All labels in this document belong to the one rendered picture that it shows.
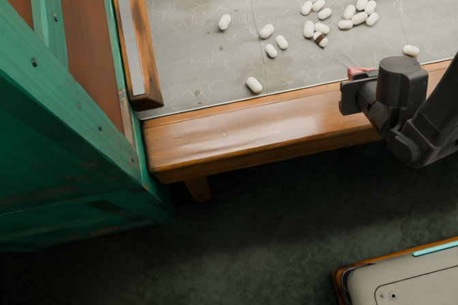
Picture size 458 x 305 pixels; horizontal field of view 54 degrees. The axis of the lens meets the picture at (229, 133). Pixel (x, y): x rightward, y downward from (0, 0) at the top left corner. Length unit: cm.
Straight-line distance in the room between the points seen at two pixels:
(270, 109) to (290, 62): 13
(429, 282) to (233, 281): 63
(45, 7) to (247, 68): 59
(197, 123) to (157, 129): 8
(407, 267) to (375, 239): 29
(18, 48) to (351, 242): 148
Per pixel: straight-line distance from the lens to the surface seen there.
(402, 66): 71
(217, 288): 166
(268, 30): 102
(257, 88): 96
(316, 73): 101
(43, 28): 47
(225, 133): 92
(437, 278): 151
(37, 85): 40
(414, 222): 179
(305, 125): 94
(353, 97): 81
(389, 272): 146
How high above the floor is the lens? 166
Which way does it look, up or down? 75 degrees down
